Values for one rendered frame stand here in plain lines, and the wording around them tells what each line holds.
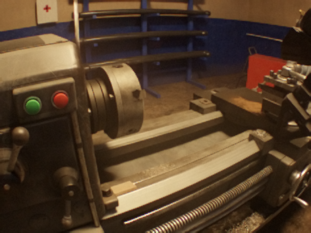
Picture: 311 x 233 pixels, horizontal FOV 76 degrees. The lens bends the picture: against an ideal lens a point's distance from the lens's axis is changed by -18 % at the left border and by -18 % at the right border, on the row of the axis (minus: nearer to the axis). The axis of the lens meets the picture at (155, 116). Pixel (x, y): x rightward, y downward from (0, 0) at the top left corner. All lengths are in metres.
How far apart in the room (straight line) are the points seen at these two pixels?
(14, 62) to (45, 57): 0.06
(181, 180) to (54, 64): 0.58
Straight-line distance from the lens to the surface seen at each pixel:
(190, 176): 0.87
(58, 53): 0.51
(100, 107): 0.72
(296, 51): 0.39
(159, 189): 0.81
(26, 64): 0.49
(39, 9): 3.61
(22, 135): 0.42
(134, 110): 0.73
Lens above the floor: 1.39
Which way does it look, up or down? 25 degrees down
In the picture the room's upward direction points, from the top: straight up
